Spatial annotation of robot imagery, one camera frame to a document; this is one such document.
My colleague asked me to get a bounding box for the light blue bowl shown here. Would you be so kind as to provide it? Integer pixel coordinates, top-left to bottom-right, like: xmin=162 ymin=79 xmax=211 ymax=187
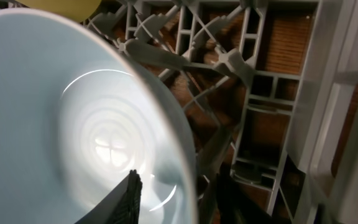
xmin=0 ymin=8 xmax=198 ymax=223

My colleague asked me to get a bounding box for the grey dishwasher rack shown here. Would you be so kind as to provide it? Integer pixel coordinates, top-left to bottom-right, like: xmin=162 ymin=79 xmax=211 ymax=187
xmin=83 ymin=1 xmax=358 ymax=223

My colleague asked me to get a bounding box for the yellow cup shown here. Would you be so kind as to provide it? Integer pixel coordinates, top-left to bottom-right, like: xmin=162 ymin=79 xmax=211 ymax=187
xmin=17 ymin=0 xmax=101 ymax=22

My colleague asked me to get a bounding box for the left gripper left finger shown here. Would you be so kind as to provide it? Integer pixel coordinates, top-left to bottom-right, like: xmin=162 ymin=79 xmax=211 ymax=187
xmin=75 ymin=170 xmax=142 ymax=224

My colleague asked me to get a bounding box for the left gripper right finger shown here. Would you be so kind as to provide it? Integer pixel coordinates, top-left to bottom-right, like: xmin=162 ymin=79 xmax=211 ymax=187
xmin=216 ymin=174 xmax=275 ymax=224

